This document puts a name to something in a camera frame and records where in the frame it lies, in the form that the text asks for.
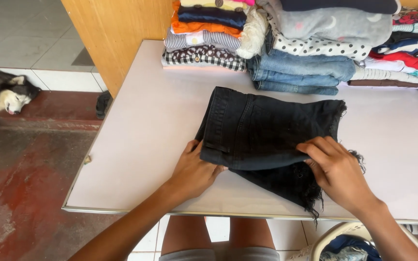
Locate black denim shorts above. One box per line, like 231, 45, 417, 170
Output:
194, 86, 366, 227

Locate grey fleece garment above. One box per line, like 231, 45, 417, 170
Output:
256, 0, 393, 48

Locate black and white dog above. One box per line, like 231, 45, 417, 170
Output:
0, 68, 42, 150

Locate black white checkered garment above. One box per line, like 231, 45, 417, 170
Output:
162, 45, 247, 72

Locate person's left leg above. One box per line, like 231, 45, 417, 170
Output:
161, 216, 213, 256

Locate person's left hand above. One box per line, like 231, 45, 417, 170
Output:
171, 139, 228, 202

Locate beige striped garment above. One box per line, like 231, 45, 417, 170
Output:
351, 67, 418, 85

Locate blue garment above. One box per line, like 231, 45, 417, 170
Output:
321, 234, 382, 261

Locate beige laundry basket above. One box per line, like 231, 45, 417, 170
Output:
288, 221, 418, 261

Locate teal striped garment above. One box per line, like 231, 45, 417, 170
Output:
392, 22, 418, 41

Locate red folded garment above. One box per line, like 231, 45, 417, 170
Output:
369, 50, 418, 72

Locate white polka dot garment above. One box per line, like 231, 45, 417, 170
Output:
266, 16, 372, 62

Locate floral folded garment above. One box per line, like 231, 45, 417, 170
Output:
392, 7, 418, 27

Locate brown folded garment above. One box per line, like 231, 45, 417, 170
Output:
347, 79, 418, 90

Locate white folded garment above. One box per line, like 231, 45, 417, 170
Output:
363, 57, 418, 78

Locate yellow garment with buttons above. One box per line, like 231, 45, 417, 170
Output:
180, 0, 249, 11

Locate person's right hand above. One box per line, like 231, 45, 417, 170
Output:
296, 136, 378, 217

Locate person's leg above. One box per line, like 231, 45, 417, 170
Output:
229, 217, 276, 251
161, 216, 213, 256

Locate black sandal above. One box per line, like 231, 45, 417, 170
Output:
96, 90, 114, 120

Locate wooden cabinet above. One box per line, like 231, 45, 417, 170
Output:
61, 0, 174, 98

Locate white grey striped garment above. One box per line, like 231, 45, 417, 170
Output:
164, 29, 242, 51

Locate white lace garment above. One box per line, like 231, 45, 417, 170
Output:
236, 7, 270, 60

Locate navy and white garment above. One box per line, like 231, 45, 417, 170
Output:
372, 31, 418, 64

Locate orange folded garment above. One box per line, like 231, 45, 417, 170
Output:
171, 1, 243, 38

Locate dark navy folded garment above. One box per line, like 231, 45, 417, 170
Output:
280, 0, 402, 15

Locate person's right leg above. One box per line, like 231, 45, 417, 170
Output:
229, 217, 276, 251

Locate grey shorts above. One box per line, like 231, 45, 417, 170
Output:
158, 247, 281, 261

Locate light blue folded jeans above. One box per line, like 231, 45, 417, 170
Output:
247, 57, 340, 88
253, 80, 340, 96
258, 31, 357, 82

